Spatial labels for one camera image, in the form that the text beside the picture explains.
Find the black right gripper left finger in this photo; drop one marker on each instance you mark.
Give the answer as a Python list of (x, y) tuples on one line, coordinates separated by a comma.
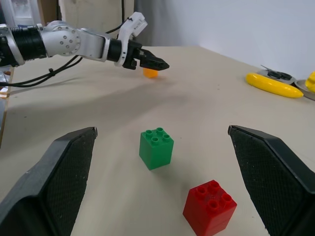
[(49, 177)]

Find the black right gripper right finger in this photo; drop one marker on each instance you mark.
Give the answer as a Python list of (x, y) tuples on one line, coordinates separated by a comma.
[(270, 172)]

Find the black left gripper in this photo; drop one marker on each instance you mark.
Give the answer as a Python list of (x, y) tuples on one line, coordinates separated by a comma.
[(132, 55)]

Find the orange building block cube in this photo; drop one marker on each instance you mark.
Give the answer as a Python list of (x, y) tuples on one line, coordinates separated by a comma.
[(150, 73)]

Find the red building block cube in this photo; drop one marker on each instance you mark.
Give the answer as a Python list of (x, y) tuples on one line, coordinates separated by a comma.
[(209, 211)]

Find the yellow toy banana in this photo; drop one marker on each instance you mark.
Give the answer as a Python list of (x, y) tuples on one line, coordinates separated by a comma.
[(273, 86)]

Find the silver metal plate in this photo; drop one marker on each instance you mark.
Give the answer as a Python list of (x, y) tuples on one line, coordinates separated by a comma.
[(290, 79), (305, 91)]

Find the green building block cube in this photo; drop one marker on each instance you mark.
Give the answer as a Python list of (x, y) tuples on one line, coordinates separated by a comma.
[(155, 152)]

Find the yellow toy fruit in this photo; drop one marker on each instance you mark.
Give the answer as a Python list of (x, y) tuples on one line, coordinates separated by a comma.
[(311, 82)]

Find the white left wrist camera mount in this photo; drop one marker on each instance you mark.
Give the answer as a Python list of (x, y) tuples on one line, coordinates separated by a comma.
[(134, 23)]

